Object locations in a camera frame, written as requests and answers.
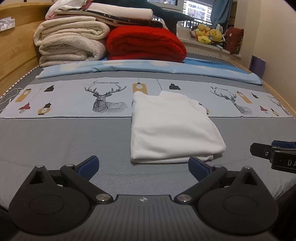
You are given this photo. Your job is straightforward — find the white t-shirt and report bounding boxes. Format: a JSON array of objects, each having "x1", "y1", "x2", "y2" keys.
[{"x1": 130, "y1": 91, "x2": 226, "y2": 164}]

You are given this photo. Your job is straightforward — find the purple paper bag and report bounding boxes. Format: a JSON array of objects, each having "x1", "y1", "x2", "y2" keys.
[{"x1": 249, "y1": 55, "x2": 266, "y2": 78}]

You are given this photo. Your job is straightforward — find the light blue folded sheet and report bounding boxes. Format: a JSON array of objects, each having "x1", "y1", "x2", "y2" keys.
[{"x1": 36, "y1": 57, "x2": 262, "y2": 85}]

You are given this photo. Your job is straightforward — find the cream folded blanket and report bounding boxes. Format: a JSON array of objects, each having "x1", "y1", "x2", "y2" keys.
[{"x1": 33, "y1": 16, "x2": 110, "y2": 67}]

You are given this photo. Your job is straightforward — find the yellow plush toys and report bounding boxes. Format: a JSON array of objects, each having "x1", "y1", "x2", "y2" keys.
[{"x1": 190, "y1": 24, "x2": 226, "y2": 48}]

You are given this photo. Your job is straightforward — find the red knitted blanket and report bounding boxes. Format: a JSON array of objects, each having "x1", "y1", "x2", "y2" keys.
[{"x1": 106, "y1": 26, "x2": 187, "y2": 62}]

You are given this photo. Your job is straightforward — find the blue curtain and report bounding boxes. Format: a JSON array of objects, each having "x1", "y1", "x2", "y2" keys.
[{"x1": 211, "y1": 0, "x2": 233, "y2": 30}]

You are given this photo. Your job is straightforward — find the dark teal cloth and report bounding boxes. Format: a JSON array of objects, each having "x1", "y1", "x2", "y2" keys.
[{"x1": 93, "y1": 0, "x2": 194, "y2": 35}]

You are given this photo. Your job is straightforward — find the tissue pack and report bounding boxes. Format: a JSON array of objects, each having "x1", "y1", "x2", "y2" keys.
[{"x1": 0, "y1": 16, "x2": 15, "y2": 32}]

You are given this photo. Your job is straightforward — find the white folded duvet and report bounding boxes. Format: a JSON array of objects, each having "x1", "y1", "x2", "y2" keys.
[{"x1": 45, "y1": 1, "x2": 165, "y2": 28}]

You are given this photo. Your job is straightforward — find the white charging cable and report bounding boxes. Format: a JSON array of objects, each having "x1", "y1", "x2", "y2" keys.
[{"x1": 0, "y1": 87, "x2": 24, "y2": 105}]

